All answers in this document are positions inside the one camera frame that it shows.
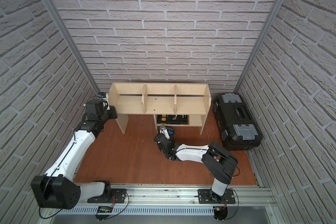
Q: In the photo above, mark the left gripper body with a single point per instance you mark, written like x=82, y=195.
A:
x=111, y=112

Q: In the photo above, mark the light wooden bookshelf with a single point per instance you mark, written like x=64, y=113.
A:
x=156, y=99

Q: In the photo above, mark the grey and blue cloth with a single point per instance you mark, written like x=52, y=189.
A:
x=170, y=131

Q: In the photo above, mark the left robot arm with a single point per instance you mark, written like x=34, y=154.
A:
x=56, y=189

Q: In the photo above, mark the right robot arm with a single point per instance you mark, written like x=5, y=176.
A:
x=220, y=162

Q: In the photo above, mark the black yellow book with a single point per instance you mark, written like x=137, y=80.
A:
x=172, y=119

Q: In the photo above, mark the white vent grille strip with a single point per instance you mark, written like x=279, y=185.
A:
x=144, y=210

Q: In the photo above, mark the black toolbox grey latches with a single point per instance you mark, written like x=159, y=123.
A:
x=237, y=128

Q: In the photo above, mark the left controller board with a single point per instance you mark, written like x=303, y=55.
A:
x=103, y=213

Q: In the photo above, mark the controller board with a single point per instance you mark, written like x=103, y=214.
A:
x=220, y=213
x=103, y=213

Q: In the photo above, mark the right controller board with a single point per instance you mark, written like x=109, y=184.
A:
x=220, y=213

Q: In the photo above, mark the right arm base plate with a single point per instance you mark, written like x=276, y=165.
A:
x=207, y=196

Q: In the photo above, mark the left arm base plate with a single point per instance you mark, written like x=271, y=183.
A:
x=110, y=196

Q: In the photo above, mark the aluminium rail frame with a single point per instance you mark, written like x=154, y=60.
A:
x=187, y=195

